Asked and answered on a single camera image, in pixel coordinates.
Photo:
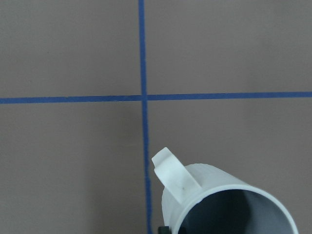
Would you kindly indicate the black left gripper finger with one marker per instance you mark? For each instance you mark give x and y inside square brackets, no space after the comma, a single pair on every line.
[164,230]

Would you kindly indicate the white ribbed mug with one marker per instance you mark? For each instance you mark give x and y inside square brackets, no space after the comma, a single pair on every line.
[203,199]

